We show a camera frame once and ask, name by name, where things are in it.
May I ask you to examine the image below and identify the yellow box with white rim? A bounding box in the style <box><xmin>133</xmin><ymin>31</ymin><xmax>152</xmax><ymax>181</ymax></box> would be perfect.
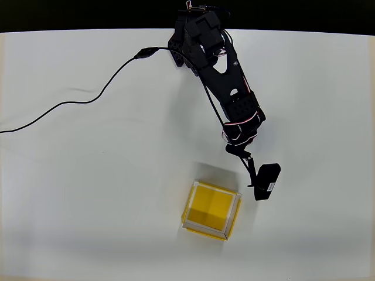
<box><xmin>180</xmin><ymin>179</ymin><xmax>243</xmax><ymax>242</ymax></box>

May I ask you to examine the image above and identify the small controller circuit board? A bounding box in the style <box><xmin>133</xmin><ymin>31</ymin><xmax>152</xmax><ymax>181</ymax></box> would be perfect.
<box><xmin>178</xmin><ymin>1</ymin><xmax>213</xmax><ymax>15</ymax></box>

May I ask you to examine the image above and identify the black webcam with mount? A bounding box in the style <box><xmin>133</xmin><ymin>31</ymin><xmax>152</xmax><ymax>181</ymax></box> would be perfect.
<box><xmin>253</xmin><ymin>162</ymin><xmax>282</xmax><ymax>202</ymax></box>

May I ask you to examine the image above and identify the black USB cable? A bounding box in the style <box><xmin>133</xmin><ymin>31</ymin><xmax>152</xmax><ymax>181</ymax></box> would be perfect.
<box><xmin>0</xmin><ymin>46</ymin><xmax>235</xmax><ymax>146</ymax></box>

